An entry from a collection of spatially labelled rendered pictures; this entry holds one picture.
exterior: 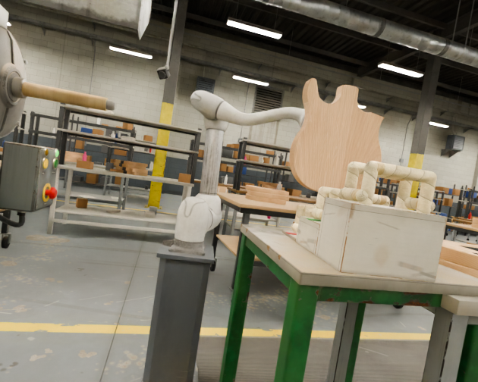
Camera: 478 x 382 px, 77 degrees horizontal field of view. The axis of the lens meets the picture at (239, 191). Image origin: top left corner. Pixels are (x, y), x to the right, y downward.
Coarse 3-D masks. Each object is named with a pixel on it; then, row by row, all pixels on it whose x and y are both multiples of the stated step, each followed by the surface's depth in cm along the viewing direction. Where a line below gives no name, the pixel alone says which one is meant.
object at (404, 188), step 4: (404, 180) 85; (408, 180) 85; (412, 180) 85; (400, 184) 86; (404, 184) 85; (408, 184) 85; (400, 188) 86; (404, 188) 85; (408, 188) 85; (400, 192) 86; (404, 192) 85; (408, 192) 85; (400, 196) 86; (404, 196) 85; (408, 196) 85; (396, 200) 87; (400, 200) 86; (404, 200) 85; (396, 204) 87; (400, 204) 86; (404, 208) 85
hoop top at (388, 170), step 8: (376, 168) 74; (384, 168) 74; (392, 168) 75; (400, 168) 75; (408, 168) 76; (392, 176) 76; (400, 176) 76; (408, 176) 76; (416, 176) 76; (424, 176) 76; (432, 176) 77
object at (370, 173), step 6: (366, 168) 75; (372, 168) 74; (366, 174) 75; (372, 174) 74; (366, 180) 74; (372, 180) 74; (366, 186) 74; (372, 186) 74; (366, 192) 74; (372, 192) 74; (372, 198) 74; (366, 204) 74; (372, 204) 75
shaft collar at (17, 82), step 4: (12, 80) 69; (16, 80) 69; (20, 80) 69; (24, 80) 70; (12, 84) 68; (16, 84) 69; (20, 84) 69; (12, 88) 69; (16, 88) 69; (20, 88) 69; (12, 92) 69; (16, 92) 69; (20, 92) 69; (16, 96) 70; (20, 96) 70; (24, 96) 71
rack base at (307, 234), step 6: (300, 216) 102; (300, 222) 101; (306, 222) 97; (312, 222) 93; (318, 222) 91; (300, 228) 100; (306, 228) 96; (312, 228) 92; (318, 228) 88; (300, 234) 100; (306, 234) 96; (312, 234) 91; (318, 234) 88; (300, 240) 99; (306, 240) 95; (312, 240) 91; (306, 246) 94; (312, 246) 90; (312, 252) 90
